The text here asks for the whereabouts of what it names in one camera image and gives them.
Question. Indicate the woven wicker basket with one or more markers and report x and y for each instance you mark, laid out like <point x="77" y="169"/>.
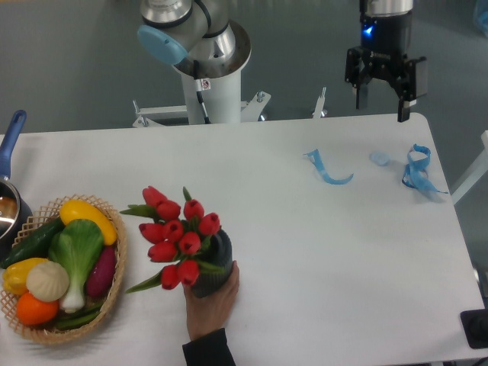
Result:
<point x="48" y="335"/>

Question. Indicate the blue ribbon strip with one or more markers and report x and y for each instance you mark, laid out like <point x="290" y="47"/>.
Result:
<point x="317" y="161"/>

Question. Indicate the white frame bar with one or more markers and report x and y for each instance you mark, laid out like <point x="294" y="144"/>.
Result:
<point x="476" y="170"/>

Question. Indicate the green cucumber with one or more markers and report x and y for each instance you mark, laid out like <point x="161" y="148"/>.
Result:
<point x="35" y="245"/>

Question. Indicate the green bean pods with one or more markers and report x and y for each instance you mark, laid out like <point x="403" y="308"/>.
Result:
<point x="78" y="319"/>

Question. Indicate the red tulip bouquet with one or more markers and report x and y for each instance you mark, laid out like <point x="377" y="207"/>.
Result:
<point x="179" y="236"/>

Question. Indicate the white metal base frame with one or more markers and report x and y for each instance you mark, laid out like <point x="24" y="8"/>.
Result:
<point x="253" y="110"/>

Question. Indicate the orange fruit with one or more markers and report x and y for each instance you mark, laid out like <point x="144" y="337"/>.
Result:
<point x="33" y="312"/>

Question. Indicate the cream steamed bun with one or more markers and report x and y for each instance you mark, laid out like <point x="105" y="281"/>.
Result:
<point x="47" y="281"/>

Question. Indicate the purple sweet potato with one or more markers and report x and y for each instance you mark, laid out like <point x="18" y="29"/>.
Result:
<point x="101" y="277"/>

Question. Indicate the dark grey ribbed vase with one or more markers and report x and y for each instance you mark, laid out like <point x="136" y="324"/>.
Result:
<point x="220" y="257"/>

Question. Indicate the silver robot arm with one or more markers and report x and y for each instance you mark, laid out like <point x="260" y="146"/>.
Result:
<point x="209" y="51"/>

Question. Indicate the blue handled saucepan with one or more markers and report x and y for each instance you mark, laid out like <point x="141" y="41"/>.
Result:
<point x="14" y="210"/>

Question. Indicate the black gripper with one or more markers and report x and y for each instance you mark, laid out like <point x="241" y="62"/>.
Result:
<point x="385" y="37"/>

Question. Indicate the person's hand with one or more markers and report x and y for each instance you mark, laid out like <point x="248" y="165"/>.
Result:
<point x="209" y="314"/>

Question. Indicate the black device at edge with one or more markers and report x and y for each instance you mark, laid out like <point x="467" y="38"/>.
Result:
<point x="475" y="324"/>

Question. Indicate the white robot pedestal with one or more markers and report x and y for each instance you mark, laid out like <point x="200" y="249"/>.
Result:
<point x="212" y="100"/>

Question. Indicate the green bok choy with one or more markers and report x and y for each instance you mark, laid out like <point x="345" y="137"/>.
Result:
<point x="76" y="248"/>

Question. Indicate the black sleeved forearm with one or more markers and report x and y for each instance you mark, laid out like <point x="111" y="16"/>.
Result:
<point x="211" y="349"/>

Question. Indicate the tangled blue ribbon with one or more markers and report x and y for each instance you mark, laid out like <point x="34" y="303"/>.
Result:
<point x="415" y="174"/>

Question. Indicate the yellow bell pepper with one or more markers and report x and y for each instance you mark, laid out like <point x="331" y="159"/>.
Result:
<point x="15" y="275"/>

